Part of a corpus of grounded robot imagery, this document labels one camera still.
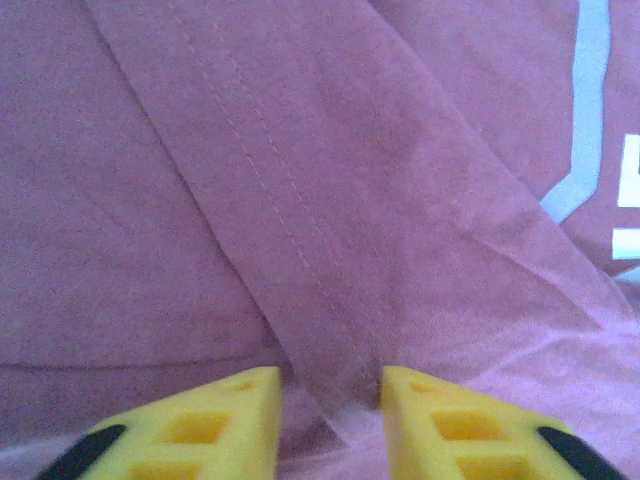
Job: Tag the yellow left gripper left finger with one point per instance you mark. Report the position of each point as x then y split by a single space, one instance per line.
220 430

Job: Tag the maroon printed t-shirt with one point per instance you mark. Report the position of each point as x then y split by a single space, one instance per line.
300 175

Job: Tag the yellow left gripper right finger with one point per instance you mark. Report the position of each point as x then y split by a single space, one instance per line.
450 430

